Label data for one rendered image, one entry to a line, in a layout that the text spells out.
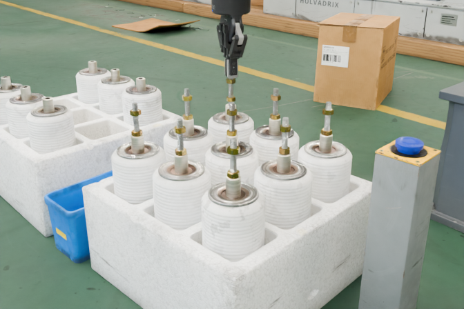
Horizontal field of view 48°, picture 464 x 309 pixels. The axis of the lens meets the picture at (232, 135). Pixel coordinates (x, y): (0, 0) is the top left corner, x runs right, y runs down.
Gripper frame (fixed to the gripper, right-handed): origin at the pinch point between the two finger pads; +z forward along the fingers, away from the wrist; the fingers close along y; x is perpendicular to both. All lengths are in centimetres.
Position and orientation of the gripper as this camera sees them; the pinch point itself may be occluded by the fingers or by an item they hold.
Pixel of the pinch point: (230, 67)
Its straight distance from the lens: 105.4
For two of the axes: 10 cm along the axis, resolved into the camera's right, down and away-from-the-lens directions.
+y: 3.1, 3.5, -8.8
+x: 9.5, -1.2, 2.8
